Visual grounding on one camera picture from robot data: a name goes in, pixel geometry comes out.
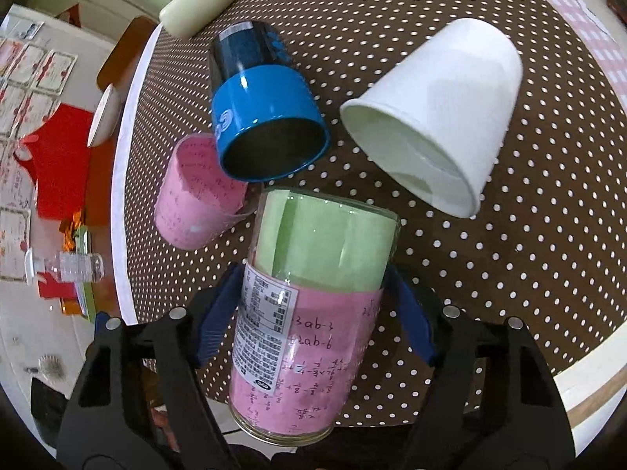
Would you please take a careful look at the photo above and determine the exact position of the pink plastic cup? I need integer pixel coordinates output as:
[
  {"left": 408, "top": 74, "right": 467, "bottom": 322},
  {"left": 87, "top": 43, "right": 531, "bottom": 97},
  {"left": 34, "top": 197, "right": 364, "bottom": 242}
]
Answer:
[{"left": 154, "top": 133, "right": 258, "bottom": 250}]

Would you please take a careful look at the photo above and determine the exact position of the red paper sheet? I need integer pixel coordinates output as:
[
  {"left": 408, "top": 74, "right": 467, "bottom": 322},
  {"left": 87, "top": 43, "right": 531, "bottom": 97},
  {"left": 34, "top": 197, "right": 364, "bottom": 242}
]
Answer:
[{"left": 18, "top": 103, "right": 95, "bottom": 221}]

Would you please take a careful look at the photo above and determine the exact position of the white bowl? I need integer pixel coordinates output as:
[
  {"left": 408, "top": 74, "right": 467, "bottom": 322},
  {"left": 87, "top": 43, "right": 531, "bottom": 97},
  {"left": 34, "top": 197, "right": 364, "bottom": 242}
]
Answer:
[{"left": 87, "top": 83, "right": 121, "bottom": 148}]

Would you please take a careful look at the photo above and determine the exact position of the cream plastic bottle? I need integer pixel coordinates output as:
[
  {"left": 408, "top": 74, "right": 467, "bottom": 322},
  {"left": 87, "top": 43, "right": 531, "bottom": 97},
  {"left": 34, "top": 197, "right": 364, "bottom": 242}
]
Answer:
[{"left": 159, "top": 0, "right": 237, "bottom": 40}]

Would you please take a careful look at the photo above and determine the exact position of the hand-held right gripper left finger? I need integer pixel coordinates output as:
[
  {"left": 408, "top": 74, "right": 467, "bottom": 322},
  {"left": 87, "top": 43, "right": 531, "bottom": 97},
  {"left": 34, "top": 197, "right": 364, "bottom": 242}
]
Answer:
[{"left": 56, "top": 263, "right": 246, "bottom": 470}]

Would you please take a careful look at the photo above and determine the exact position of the white paper cup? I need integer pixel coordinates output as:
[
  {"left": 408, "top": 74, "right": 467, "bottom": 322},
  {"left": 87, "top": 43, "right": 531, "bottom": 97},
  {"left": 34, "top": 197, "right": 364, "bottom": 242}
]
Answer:
[{"left": 340, "top": 18, "right": 524, "bottom": 218}]

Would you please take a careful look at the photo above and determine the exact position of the pink checkered cloth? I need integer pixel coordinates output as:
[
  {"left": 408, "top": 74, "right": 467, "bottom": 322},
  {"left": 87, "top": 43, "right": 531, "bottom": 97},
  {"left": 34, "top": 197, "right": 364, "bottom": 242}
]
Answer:
[{"left": 504, "top": 0, "right": 627, "bottom": 89}]

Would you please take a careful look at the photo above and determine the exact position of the clear plastic water bottle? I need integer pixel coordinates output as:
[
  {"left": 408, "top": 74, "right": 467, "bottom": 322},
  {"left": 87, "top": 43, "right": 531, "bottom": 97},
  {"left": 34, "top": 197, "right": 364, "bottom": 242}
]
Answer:
[{"left": 24, "top": 249, "right": 107, "bottom": 286}]

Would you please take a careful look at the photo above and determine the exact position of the blue metal cup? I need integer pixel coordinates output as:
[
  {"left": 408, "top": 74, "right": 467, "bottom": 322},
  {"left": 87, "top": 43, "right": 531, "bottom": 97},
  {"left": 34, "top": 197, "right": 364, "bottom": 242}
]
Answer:
[{"left": 208, "top": 20, "right": 331, "bottom": 180}]

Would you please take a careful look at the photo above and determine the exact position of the wooden chair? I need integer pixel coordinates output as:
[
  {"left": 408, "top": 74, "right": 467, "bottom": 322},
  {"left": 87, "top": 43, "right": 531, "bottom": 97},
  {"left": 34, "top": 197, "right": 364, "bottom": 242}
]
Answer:
[{"left": 59, "top": 16, "right": 158, "bottom": 275}]

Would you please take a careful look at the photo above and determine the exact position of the glass cup with pink-green paper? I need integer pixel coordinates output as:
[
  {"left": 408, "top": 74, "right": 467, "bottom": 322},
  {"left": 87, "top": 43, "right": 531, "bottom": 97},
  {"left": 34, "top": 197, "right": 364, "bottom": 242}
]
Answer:
[{"left": 228, "top": 189, "right": 400, "bottom": 447}]

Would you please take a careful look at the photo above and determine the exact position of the brown polka dot tablecloth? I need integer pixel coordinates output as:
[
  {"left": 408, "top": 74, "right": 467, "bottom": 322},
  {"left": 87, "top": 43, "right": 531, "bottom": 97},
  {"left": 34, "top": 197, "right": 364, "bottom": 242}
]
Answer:
[{"left": 125, "top": 0, "right": 627, "bottom": 413}]

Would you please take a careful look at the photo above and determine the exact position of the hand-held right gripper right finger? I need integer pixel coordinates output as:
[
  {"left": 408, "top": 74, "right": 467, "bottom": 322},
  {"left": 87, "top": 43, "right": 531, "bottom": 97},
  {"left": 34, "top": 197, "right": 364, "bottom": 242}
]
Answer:
[{"left": 385, "top": 265, "right": 577, "bottom": 470}]

